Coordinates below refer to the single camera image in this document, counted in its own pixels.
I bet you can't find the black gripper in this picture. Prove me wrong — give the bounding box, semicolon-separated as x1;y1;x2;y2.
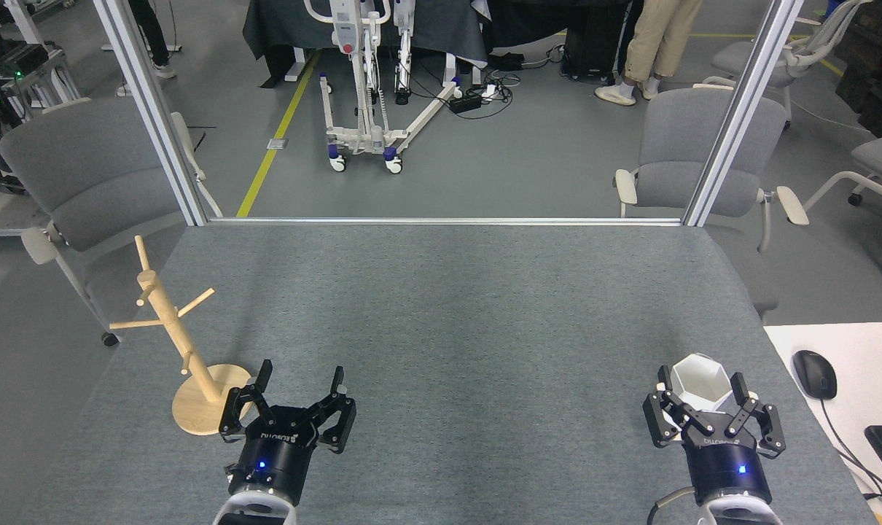
219;359;357;505
643;366;786;504

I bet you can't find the white faceted cup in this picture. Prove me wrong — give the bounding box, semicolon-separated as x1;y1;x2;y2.
660;354;759;431

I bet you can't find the wooden cup storage rack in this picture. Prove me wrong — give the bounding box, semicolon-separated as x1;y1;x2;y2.
109;235;255;436

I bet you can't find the black computer mouse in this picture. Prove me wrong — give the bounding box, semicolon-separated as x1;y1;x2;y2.
792;350;838;400

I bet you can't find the white desk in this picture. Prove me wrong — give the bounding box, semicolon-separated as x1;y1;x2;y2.
764;322;882;525

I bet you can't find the grey chair with white armrests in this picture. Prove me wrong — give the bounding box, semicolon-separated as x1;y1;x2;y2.
0;97;223;347
614;84;810;322

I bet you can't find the white mesh office chair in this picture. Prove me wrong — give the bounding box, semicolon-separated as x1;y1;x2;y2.
702;0;872;128

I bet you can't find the stack of dark boxes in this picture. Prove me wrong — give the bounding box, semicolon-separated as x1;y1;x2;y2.
835;0;882;139

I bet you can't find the white stand on wheels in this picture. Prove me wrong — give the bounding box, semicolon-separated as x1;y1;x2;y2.
303;0;464;174

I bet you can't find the person in beige trousers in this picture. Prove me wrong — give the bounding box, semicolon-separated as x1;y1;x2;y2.
595;0;704;107

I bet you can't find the table with dark cloth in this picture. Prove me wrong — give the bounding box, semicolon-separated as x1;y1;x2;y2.
242;0;489;82

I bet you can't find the black case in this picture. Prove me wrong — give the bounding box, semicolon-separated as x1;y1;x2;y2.
561;0;635;81

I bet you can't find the person in dark trousers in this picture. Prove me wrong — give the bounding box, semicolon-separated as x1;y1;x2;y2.
117;0;177;97

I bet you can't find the metal equipment cart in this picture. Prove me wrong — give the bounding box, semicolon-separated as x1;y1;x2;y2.
0;36;83;110

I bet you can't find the black mouse cable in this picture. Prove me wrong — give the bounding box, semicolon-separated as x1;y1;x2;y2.
820;397;882;505

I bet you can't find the silver aluminium frame rail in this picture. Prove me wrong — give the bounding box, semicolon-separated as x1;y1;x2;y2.
208;217;686;227

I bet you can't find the silver aluminium frame post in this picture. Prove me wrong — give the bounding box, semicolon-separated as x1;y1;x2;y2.
683;0;806;227
93;0;210;227

